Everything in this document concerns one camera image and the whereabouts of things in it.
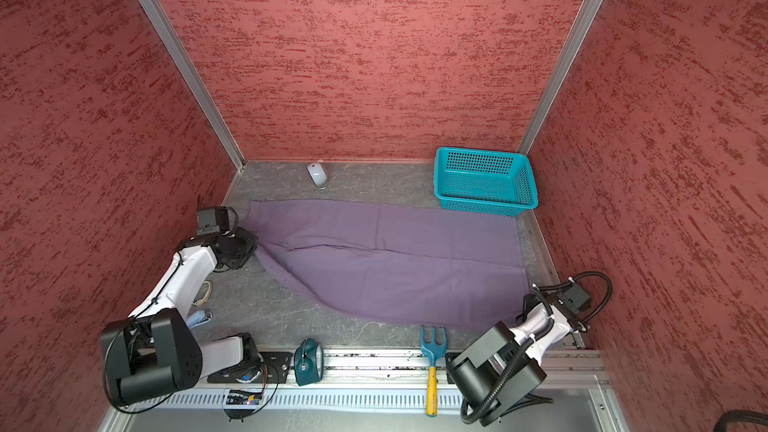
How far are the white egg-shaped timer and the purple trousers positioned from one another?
7 cm

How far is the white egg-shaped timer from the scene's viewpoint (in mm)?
1086

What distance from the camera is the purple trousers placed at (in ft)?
2.84
